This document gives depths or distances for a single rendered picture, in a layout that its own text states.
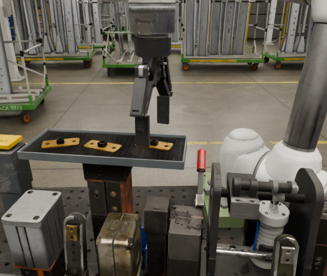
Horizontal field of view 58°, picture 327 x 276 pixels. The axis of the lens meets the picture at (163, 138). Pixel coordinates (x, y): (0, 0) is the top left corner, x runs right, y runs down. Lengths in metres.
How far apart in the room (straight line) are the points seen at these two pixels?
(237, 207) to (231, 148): 0.58
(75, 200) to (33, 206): 0.72
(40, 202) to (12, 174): 0.19
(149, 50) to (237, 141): 0.60
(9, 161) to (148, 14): 0.47
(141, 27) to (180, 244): 0.41
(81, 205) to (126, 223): 0.72
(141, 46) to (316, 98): 0.58
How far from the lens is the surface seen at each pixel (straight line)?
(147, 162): 0.62
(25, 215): 0.62
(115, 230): 0.59
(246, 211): 0.54
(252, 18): 12.76
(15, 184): 0.83
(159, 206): 0.60
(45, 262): 0.66
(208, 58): 7.19
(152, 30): 0.58
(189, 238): 0.58
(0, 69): 4.62
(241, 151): 1.09
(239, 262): 0.70
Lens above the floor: 1.46
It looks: 24 degrees down
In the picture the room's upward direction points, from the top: straight up
